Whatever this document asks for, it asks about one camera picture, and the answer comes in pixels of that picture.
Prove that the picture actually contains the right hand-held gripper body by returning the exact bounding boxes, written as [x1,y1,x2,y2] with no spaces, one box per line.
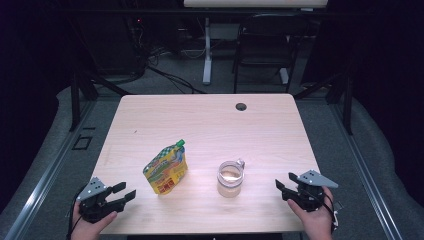
[288,169,339,213]

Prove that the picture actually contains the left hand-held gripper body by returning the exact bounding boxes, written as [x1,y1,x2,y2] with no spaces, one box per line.
[76,176,125,224]

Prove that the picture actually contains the yellow spout pouch green cap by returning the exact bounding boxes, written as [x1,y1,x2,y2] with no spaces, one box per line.
[142,139,189,196]

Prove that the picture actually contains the clear glass jar with lid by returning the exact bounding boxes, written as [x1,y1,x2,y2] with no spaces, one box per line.
[216,158,246,198]

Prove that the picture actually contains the person's right hand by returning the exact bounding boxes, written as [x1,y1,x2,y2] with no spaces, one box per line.
[287,185,334,240]

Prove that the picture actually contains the person's left hand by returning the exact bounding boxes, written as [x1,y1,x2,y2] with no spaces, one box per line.
[68,202,118,240]

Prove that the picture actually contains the black metal stand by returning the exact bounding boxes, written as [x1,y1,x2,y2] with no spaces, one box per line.
[293,71,354,136]
[68,71,131,132]

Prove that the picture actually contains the black folding chair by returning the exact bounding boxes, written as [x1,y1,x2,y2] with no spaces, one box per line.
[232,13,309,94]

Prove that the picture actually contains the dark cabinet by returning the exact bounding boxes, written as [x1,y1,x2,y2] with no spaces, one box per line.
[89,16,144,76]

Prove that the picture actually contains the tall white desk leg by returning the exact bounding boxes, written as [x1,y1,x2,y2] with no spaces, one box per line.
[202,17,213,86]

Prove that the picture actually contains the white background desk top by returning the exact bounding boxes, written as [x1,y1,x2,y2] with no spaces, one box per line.
[183,0,329,9]

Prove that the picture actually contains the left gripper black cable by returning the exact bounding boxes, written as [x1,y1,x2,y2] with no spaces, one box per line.
[66,189,84,240]

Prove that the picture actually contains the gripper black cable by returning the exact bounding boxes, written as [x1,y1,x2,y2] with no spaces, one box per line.
[321,191,340,234]
[66,189,84,240]

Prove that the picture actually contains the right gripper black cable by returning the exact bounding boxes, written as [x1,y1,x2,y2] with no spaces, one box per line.
[321,191,340,234]

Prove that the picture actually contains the aluminium floor rail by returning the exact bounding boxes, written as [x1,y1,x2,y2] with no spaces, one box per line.
[3,99,98,240]
[328,99,404,240]

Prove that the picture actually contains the black floor cables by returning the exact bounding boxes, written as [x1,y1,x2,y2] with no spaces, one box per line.
[146,64,206,95]

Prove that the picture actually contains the tangle of cables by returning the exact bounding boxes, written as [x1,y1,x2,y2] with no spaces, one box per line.
[146,45,176,68]

